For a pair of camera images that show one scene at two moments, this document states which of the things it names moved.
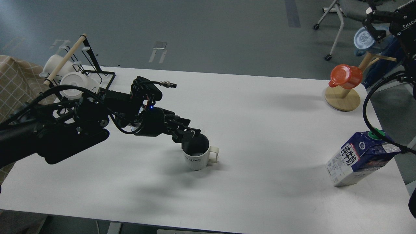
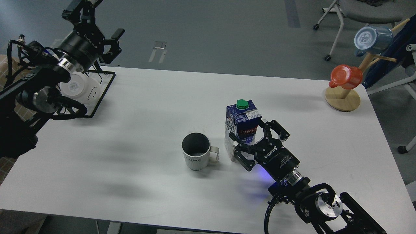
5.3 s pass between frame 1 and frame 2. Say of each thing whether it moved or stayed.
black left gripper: moved
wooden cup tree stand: stayed
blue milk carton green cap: moved
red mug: stayed
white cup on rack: stayed
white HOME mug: stayed
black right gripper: moved
